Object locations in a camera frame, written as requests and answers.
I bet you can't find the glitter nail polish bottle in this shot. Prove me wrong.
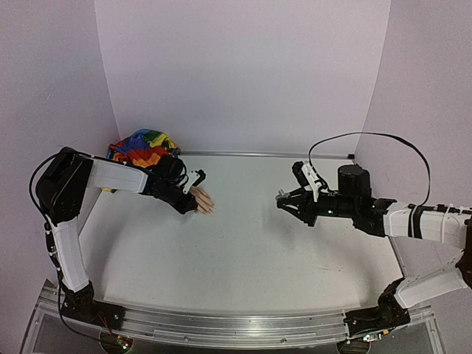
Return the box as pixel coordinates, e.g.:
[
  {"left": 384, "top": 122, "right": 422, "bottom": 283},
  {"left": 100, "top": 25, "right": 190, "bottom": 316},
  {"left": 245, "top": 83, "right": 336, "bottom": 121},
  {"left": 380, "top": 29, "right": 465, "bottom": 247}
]
[{"left": 276, "top": 190, "right": 291, "bottom": 200}]

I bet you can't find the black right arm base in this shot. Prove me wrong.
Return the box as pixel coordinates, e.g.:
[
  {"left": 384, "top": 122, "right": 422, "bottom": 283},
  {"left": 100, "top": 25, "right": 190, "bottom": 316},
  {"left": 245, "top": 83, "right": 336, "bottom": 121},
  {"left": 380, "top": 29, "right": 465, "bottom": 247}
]
[{"left": 344, "top": 278, "right": 411, "bottom": 338}]

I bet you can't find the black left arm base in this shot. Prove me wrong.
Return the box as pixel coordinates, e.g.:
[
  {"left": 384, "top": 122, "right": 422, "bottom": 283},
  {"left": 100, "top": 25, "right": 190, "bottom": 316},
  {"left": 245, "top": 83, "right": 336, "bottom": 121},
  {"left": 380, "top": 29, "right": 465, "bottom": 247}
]
[{"left": 60, "top": 281, "right": 125, "bottom": 330}]

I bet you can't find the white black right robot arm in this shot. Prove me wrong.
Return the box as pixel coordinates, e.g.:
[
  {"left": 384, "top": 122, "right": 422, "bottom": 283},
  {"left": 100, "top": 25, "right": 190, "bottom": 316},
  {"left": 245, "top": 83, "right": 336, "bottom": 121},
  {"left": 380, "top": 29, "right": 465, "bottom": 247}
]
[{"left": 276, "top": 162, "right": 471, "bottom": 309}]

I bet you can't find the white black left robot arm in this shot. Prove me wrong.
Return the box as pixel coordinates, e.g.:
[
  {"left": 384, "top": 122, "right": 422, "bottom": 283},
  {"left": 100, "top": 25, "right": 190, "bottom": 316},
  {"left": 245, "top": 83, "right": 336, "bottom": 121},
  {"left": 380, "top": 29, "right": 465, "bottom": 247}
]
[{"left": 29, "top": 147, "right": 206, "bottom": 293}]

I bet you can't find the mannequin hand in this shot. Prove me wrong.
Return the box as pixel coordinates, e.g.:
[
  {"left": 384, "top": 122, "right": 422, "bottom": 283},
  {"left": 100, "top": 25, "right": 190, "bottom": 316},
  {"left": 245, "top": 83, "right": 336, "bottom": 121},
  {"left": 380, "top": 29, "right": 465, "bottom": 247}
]
[{"left": 190, "top": 187, "right": 215, "bottom": 215}]

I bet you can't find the rainbow colored sleeve cloth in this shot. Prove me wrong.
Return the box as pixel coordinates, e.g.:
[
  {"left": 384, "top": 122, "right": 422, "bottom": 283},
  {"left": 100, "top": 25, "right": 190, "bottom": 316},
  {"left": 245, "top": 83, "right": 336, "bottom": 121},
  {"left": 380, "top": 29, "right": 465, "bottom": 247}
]
[{"left": 100, "top": 128, "right": 182, "bottom": 194}]

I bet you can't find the black right camera cable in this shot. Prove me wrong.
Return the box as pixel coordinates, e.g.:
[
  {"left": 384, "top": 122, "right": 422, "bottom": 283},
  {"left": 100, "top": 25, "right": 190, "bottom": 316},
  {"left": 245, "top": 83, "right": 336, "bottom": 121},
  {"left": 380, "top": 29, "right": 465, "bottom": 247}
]
[{"left": 308, "top": 132, "right": 433, "bottom": 207}]

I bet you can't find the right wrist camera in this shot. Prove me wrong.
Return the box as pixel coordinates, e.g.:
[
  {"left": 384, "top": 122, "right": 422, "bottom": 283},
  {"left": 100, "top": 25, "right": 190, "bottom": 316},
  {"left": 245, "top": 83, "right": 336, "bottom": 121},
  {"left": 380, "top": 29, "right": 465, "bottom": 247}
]
[{"left": 292, "top": 162, "right": 328, "bottom": 202}]

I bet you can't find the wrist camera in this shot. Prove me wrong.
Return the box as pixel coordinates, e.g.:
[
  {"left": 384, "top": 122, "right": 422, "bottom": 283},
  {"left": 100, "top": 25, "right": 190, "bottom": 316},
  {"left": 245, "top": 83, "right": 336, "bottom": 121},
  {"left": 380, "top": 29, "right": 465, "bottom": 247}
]
[
  {"left": 180, "top": 170, "right": 206, "bottom": 194},
  {"left": 292, "top": 162, "right": 328, "bottom": 202}
]

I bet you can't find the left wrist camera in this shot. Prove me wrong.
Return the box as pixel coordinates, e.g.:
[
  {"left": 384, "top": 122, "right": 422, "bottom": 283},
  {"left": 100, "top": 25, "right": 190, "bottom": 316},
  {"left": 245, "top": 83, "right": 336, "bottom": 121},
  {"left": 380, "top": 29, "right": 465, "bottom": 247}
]
[{"left": 180, "top": 170, "right": 206, "bottom": 194}]

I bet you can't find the aluminium front rail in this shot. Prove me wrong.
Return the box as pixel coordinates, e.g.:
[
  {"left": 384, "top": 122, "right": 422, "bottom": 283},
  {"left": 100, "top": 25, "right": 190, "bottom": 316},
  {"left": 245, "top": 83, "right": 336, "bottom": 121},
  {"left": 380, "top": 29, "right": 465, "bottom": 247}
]
[{"left": 36, "top": 291, "right": 432, "bottom": 350}]

